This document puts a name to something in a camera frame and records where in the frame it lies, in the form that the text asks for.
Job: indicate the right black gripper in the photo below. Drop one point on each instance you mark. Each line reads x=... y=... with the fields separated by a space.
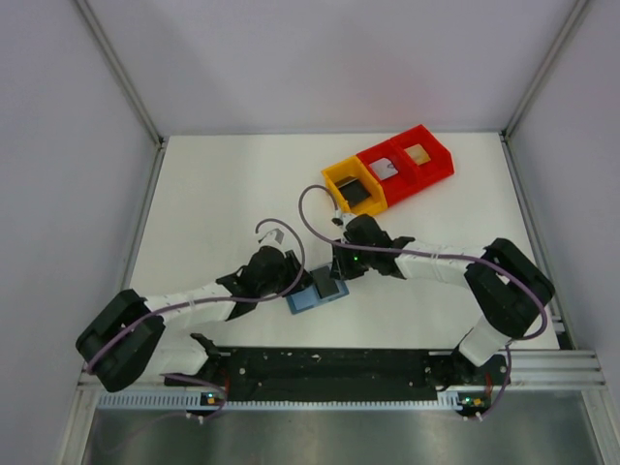
x=342 y=264

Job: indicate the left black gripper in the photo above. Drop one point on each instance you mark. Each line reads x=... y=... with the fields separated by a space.
x=296 y=270

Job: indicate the black credit card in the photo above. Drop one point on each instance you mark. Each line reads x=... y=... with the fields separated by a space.
x=325 y=285

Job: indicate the blue leather card holder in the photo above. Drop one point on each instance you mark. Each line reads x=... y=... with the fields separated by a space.
x=309 y=299

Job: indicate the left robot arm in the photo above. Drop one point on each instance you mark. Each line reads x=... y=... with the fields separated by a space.
x=136 y=336

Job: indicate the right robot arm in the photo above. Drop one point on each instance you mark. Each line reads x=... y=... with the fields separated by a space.
x=509 y=289

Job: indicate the black card in yellow bin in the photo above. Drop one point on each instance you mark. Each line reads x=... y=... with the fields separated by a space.
x=353 y=191

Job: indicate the silver card in red bin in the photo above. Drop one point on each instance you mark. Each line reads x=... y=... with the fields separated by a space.
x=384 y=169

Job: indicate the gold card in red bin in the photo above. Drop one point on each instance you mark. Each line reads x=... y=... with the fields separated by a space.
x=418 y=154

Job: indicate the middle red plastic bin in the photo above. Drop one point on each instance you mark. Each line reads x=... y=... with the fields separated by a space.
x=404 y=184

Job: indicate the red plastic bin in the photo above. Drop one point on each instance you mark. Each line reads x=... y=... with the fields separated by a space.
x=404 y=184
x=432 y=162

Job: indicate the yellow plastic bin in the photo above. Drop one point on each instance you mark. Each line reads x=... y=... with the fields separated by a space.
x=353 y=167

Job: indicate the far red plastic bin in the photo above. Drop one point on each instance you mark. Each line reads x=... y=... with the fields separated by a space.
x=432 y=162

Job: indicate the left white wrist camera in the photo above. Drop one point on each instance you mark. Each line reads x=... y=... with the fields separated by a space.
x=273 y=238

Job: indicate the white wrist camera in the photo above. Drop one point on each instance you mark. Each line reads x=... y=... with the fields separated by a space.
x=273 y=238
x=342 y=218

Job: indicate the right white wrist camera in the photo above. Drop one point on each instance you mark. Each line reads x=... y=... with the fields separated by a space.
x=342 y=218

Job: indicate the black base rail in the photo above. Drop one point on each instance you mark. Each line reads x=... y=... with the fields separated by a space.
x=325 y=375

